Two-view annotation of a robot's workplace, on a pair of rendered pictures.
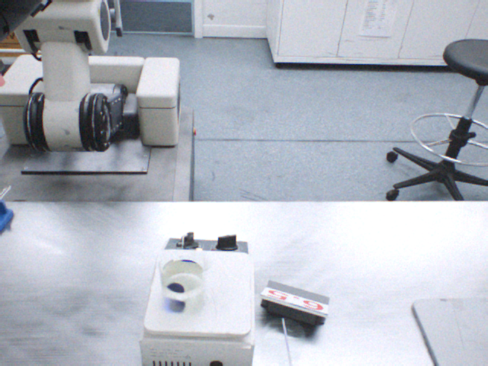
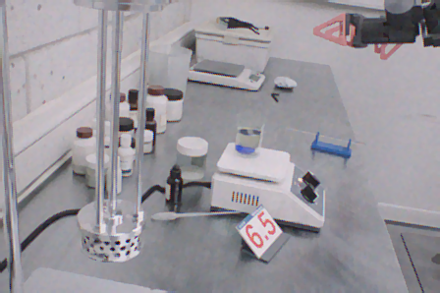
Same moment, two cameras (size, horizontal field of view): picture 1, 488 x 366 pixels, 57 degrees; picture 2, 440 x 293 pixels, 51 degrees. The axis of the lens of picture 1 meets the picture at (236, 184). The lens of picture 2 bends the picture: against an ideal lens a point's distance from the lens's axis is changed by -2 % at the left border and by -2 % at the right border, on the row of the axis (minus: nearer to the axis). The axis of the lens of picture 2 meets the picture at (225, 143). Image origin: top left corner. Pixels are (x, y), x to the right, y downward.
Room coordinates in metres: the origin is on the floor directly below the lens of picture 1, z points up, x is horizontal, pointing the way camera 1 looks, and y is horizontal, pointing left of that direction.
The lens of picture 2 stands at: (0.41, -0.74, 1.17)
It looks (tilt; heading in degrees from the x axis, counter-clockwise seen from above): 22 degrees down; 100
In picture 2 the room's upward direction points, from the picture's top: 7 degrees clockwise
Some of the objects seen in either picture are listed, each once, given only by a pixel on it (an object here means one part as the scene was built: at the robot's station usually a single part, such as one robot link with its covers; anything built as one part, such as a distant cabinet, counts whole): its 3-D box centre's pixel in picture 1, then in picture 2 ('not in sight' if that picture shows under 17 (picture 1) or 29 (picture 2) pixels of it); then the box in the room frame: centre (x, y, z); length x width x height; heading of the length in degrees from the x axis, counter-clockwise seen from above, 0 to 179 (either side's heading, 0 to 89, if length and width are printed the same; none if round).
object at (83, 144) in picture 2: not in sight; (84, 149); (0.00, 0.02, 0.79); 0.05 x 0.05 x 0.09
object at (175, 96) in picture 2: not in sight; (169, 104); (0.05, 0.40, 0.79); 0.07 x 0.07 x 0.07
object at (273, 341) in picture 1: (283, 341); (228, 222); (0.31, -0.07, 0.76); 0.06 x 0.06 x 0.02
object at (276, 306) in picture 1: (296, 297); (263, 231); (0.38, -0.09, 0.77); 0.09 x 0.06 x 0.04; 74
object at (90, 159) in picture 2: not in sight; (97, 170); (0.05, -0.02, 0.78); 0.05 x 0.05 x 0.05
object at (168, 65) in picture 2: not in sight; (168, 76); (-0.01, 0.54, 0.82); 0.18 x 0.13 x 0.15; 109
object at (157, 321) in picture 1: (200, 290); (254, 161); (0.33, 0.04, 0.83); 0.12 x 0.12 x 0.01; 1
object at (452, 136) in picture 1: (458, 137); not in sight; (1.60, -0.92, 0.28); 0.40 x 0.40 x 0.05
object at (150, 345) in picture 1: (203, 294); (265, 185); (0.36, 0.04, 0.79); 0.22 x 0.13 x 0.08; 1
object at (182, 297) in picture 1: (185, 280); (248, 135); (0.31, 0.05, 0.87); 0.06 x 0.05 x 0.08; 80
